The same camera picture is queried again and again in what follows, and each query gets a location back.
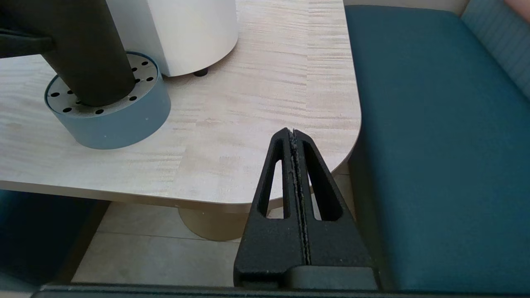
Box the large dispenser with dark tea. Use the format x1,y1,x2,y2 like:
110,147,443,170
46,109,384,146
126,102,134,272
106,0,239,78

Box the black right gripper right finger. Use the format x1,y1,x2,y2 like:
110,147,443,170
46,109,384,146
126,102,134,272
294,131,374,266

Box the pink bolster on empty bench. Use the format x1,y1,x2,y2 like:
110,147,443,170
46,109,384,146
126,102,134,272
504,0,530,23

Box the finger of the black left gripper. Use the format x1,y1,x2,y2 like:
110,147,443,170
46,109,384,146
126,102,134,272
0,28,55,59

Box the teal empty bench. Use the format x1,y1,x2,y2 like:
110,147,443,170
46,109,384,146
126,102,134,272
344,0,530,295

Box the large blue-grey perforated drip tray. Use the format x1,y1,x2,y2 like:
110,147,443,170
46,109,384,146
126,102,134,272
44,51,172,150

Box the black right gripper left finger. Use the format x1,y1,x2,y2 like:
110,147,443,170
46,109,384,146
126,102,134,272
234,127,308,287

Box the black tapered cup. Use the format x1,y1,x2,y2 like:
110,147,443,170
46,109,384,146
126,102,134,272
0,0,136,108

